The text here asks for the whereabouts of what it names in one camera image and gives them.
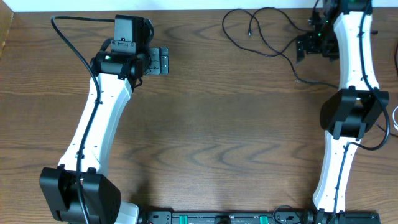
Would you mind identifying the black usb cable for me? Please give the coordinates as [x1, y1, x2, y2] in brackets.
[371, 30, 398, 138]
[221, 7, 340, 90]

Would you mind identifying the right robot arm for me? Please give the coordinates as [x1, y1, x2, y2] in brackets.
[296, 0, 389, 223]

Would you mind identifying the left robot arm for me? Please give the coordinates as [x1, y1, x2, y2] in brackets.
[39, 15, 169, 224]

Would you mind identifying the wooden side panel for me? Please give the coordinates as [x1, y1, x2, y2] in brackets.
[0, 0, 14, 54]

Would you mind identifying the left camera black cable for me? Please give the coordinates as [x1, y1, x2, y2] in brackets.
[50, 14, 155, 224]

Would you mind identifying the camera black cable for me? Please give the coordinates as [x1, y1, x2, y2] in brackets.
[310, 0, 391, 218]
[50, 14, 155, 224]

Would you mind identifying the right camera black cable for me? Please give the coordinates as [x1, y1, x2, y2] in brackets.
[310, 0, 391, 218]

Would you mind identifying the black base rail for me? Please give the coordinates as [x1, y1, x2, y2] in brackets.
[137, 205, 381, 224]

